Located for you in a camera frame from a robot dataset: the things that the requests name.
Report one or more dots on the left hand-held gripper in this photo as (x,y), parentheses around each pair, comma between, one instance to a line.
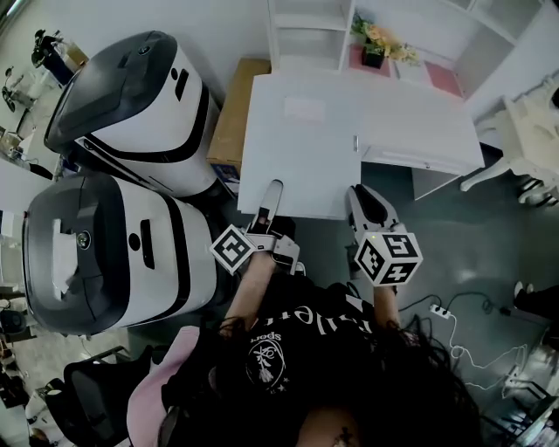
(279,249)

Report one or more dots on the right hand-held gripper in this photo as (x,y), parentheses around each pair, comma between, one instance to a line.
(388,259)

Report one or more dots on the white object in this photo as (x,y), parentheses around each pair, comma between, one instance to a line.
(304,110)

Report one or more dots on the white shelf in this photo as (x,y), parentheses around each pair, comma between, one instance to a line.
(476,39)

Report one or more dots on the person's right forearm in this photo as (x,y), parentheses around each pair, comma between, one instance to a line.
(386,303)

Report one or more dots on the person's left forearm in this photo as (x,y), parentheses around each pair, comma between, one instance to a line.
(251,290)

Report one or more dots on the white desk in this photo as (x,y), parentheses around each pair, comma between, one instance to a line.
(305,166)

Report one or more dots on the white desk drawer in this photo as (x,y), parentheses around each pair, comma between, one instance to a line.
(419,159)

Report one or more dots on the brown cardboard box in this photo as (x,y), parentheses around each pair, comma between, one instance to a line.
(233,118)

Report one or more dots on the white power strip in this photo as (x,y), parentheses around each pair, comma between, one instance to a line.
(440,311)

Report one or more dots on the pink panel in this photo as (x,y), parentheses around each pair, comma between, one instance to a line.
(364,67)
(443,78)

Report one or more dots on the person's black printed shirt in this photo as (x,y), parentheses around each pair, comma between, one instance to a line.
(305,349)

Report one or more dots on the potted yellow flowers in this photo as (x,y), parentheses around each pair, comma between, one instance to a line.
(384,43)

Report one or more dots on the white and black robot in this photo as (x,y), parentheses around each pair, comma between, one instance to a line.
(131,109)
(113,257)

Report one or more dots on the white ornate chair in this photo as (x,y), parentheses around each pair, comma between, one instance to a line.
(524,135)

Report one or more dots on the pink garment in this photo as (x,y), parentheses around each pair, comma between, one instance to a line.
(148,393)

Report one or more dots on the black office chair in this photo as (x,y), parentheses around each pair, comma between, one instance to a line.
(91,397)

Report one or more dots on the metal frame stand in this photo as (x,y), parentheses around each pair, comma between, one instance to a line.
(524,388)

